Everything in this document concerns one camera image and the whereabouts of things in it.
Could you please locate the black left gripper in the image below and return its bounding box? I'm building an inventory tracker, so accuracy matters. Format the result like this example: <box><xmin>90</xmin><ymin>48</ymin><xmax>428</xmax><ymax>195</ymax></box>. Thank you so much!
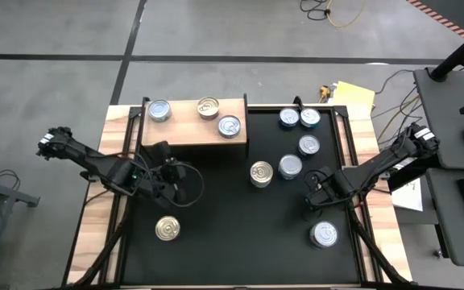
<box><xmin>147</xmin><ymin>141</ymin><xmax>188</xmax><ymax>193</ymax></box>

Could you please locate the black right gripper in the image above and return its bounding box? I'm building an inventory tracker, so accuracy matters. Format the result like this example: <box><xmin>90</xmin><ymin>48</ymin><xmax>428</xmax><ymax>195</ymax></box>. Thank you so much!
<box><xmin>304</xmin><ymin>168</ymin><xmax>352</xmax><ymax>209</ymax></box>

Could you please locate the Bumble Bee light tuna can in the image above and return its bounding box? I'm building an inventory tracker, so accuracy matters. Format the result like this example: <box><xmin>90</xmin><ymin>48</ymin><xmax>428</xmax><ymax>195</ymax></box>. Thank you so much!
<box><xmin>147</xmin><ymin>98</ymin><xmax>172</xmax><ymax>123</ymax></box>
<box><xmin>277</xmin><ymin>153</ymin><xmax>304</xmax><ymax>180</ymax></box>

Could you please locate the pink salmon can blue label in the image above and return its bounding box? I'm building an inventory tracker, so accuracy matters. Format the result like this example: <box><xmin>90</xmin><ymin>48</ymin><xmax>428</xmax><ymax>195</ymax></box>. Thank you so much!
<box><xmin>197</xmin><ymin>96</ymin><xmax>221</xmax><ymax>120</ymax></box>
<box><xmin>249</xmin><ymin>160</ymin><xmax>275</xmax><ymax>189</ymax></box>

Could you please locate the dark blue seafood can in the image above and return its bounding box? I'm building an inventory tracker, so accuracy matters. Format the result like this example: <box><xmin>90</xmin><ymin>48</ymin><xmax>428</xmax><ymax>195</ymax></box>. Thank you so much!
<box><xmin>217</xmin><ymin>114</ymin><xmax>242</xmax><ymax>139</ymax></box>

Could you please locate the silver lidded seafood can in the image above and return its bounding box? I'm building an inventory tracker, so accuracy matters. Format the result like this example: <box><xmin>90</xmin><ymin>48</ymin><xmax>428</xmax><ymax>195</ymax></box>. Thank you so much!
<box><xmin>309</xmin><ymin>220</ymin><xmax>339</xmax><ymax>249</ymax></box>
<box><xmin>297</xmin><ymin>134</ymin><xmax>321</xmax><ymax>157</ymax></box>

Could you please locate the teal rimmed seafood can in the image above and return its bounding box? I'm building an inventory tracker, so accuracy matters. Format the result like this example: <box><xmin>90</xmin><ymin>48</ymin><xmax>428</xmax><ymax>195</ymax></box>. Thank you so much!
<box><xmin>299</xmin><ymin>106</ymin><xmax>322</xmax><ymax>129</ymax></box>

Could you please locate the gold lidded seafood can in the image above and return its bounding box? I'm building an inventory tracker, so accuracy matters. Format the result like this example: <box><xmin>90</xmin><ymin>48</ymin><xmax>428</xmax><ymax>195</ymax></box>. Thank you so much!
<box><xmin>154</xmin><ymin>215</ymin><xmax>181</xmax><ymax>242</ymax></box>

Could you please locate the blue rimmed seafood can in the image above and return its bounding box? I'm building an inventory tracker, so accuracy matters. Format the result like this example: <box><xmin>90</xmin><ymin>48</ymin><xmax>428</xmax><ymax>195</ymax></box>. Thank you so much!
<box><xmin>278</xmin><ymin>106</ymin><xmax>301</xmax><ymax>129</ymax></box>

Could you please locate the white paper sheet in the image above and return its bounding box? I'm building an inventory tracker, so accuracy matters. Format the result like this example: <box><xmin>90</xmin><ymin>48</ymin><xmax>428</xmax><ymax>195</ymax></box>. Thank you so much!
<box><xmin>391</xmin><ymin>176</ymin><xmax>425</xmax><ymax>213</ymax></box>

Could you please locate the black diagonal rig beam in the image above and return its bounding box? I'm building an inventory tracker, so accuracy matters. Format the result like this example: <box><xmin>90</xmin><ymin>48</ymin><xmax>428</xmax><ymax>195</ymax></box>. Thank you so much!
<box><xmin>387</xmin><ymin>155</ymin><xmax>445</xmax><ymax>193</ymax></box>

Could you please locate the yellow paper sheet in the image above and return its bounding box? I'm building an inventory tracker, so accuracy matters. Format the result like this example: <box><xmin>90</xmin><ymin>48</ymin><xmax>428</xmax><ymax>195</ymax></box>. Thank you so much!
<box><xmin>331</xmin><ymin>80</ymin><xmax>377</xmax><ymax>109</ymax></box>

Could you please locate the grey desk top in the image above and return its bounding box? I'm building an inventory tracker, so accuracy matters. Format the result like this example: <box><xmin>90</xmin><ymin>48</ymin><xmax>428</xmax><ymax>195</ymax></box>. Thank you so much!
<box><xmin>412</xmin><ymin>67</ymin><xmax>464</xmax><ymax>170</ymax></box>
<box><xmin>425</xmin><ymin>167</ymin><xmax>464</xmax><ymax>267</ymax></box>

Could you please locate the grey metal stand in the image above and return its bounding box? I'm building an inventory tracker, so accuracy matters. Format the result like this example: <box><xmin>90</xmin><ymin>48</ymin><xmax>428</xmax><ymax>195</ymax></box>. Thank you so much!
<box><xmin>0</xmin><ymin>163</ymin><xmax>40</xmax><ymax>290</ymax></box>

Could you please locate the black rig pole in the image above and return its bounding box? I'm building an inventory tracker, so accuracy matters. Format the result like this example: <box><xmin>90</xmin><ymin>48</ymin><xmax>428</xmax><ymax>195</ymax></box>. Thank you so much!
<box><xmin>429</xmin><ymin>22</ymin><xmax>464</xmax><ymax>81</ymax></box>

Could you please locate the striped hazard tape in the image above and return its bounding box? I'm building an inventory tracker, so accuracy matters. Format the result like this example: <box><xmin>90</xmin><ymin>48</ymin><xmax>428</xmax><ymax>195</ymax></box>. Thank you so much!
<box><xmin>405</xmin><ymin>0</ymin><xmax>464</xmax><ymax>40</ymax></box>

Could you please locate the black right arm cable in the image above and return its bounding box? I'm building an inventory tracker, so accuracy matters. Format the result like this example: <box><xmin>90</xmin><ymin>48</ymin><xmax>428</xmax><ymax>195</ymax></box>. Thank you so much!
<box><xmin>303</xmin><ymin>168</ymin><xmax>329</xmax><ymax>184</ymax></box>

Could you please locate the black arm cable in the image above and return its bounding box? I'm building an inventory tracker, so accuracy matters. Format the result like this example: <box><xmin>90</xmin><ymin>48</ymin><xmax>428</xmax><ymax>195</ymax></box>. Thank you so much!
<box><xmin>169</xmin><ymin>159</ymin><xmax>205</xmax><ymax>209</ymax></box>
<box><xmin>303</xmin><ymin>168</ymin><xmax>329</xmax><ymax>184</ymax></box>

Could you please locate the wooden shelf black frame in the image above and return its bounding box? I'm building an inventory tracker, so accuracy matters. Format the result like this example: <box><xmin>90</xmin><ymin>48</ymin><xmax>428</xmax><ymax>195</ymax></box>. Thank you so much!
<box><xmin>138</xmin><ymin>93</ymin><xmax>251</xmax><ymax>161</ymax></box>

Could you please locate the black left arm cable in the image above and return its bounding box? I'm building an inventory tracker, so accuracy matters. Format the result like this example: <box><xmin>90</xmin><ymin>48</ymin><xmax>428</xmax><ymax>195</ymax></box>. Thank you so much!
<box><xmin>169</xmin><ymin>159</ymin><xmax>205</xmax><ymax>209</ymax></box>

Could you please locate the black table frame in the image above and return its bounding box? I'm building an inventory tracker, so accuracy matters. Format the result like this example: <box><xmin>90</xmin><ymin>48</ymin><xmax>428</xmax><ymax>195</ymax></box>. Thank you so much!
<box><xmin>60</xmin><ymin>95</ymin><xmax>416</xmax><ymax>290</ymax></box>

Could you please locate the yellow cable connector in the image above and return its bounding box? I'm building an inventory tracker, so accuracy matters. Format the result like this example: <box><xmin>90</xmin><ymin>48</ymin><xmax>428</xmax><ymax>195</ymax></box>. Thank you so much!
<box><xmin>318</xmin><ymin>84</ymin><xmax>333</xmax><ymax>104</ymax></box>

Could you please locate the yellow floor cable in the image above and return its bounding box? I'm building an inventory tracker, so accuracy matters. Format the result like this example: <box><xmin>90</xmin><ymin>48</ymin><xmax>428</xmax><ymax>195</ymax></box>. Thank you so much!
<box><xmin>327</xmin><ymin>0</ymin><xmax>368</xmax><ymax>28</ymax></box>

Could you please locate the black floor cable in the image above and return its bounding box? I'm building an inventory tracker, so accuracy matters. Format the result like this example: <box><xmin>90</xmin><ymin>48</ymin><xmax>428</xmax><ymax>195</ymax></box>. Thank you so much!
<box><xmin>299</xmin><ymin>0</ymin><xmax>332</xmax><ymax>22</ymax></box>

